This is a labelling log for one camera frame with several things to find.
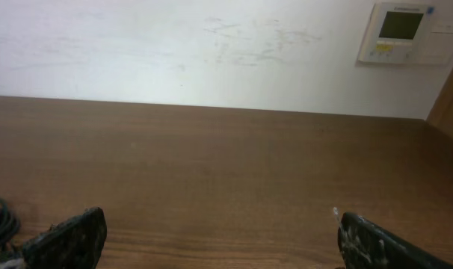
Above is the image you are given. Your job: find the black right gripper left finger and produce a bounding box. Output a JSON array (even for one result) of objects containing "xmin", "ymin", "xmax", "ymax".
[{"xmin": 22, "ymin": 207, "xmax": 107, "ymax": 269}]

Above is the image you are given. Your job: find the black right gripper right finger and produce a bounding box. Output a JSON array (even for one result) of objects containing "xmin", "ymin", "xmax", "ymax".
[{"xmin": 338, "ymin": 212, "xmax": 453, "ymax": 269}]

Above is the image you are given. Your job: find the white wall control panel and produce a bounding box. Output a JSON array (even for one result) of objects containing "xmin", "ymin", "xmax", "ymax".
[{"xmin": 357, "ymin": 1, "xmax": 453, "ymax": 65}]

